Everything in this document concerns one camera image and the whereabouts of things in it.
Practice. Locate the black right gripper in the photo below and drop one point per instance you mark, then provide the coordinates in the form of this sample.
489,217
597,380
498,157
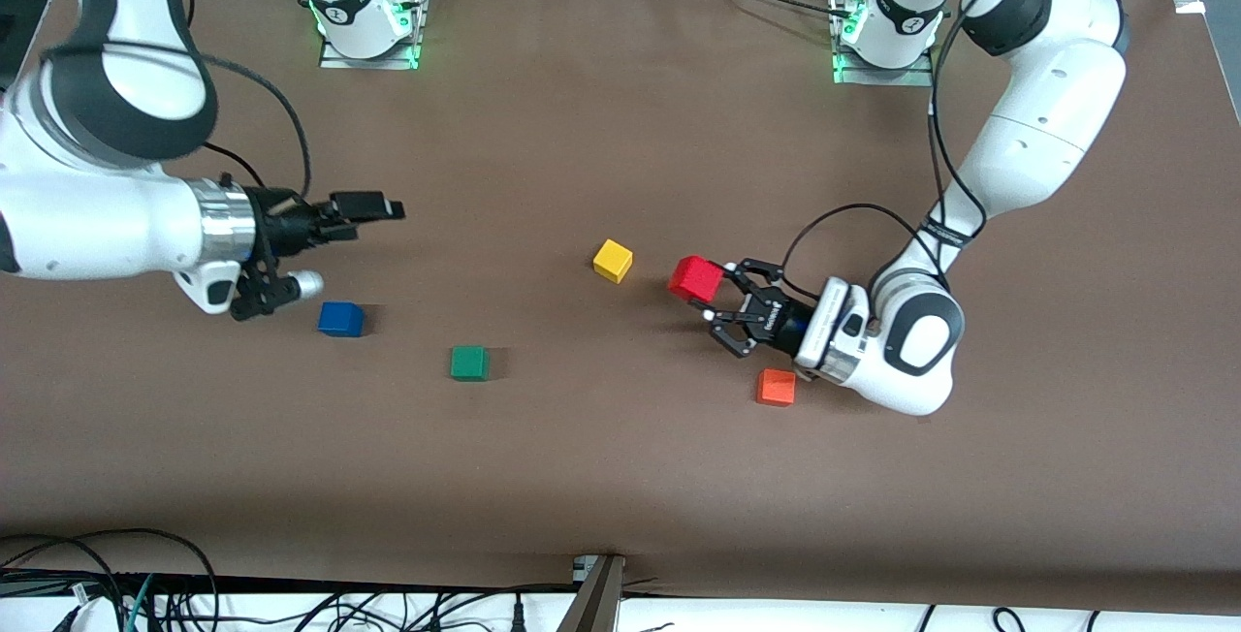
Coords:
281,225

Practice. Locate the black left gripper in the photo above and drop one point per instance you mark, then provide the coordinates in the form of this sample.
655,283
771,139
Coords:
779,317

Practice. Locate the red block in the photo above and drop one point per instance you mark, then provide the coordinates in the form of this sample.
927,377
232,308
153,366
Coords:
693,278

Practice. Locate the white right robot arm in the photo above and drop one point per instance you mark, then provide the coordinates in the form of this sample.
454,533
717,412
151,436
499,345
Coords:
97,215

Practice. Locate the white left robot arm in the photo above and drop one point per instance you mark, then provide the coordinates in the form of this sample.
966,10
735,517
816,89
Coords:
1037,147

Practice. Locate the orange block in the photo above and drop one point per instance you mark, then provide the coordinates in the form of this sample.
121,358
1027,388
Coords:
776,390

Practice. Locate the blue block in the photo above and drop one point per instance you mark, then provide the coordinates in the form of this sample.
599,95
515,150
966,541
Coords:
339,320

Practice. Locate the yellow block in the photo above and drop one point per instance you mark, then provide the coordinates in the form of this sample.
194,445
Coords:
612,261

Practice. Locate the green block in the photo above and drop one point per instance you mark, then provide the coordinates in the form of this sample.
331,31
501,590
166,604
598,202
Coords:
469,363

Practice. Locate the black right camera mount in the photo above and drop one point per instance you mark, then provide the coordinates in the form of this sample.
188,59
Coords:
257,298

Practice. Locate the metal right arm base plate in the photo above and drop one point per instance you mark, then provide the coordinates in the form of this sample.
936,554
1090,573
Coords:
388,62

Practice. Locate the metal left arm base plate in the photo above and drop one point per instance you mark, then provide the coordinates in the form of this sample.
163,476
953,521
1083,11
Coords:
902,78

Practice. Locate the aluminium camera post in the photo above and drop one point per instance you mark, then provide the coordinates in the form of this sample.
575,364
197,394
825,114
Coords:
596,603

